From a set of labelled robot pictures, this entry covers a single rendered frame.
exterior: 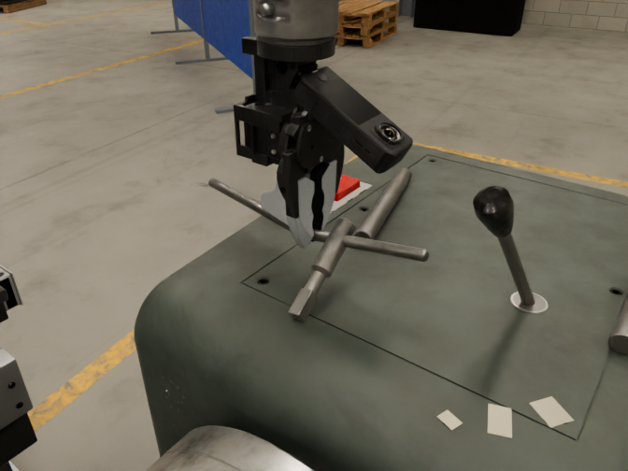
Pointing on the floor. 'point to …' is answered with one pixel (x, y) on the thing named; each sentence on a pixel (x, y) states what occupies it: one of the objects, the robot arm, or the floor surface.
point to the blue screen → (219, 31)
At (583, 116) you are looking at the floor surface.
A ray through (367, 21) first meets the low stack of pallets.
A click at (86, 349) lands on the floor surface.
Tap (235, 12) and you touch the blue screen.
